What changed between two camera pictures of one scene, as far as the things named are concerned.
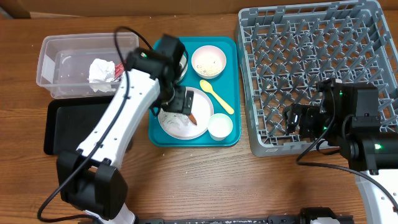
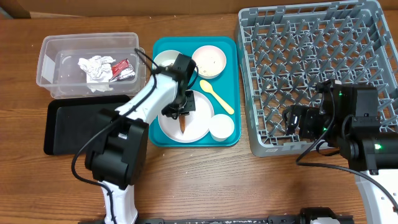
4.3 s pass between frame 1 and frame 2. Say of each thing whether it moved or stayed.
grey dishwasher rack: stayed
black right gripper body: stayed
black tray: stayed
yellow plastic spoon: stayed
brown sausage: moved
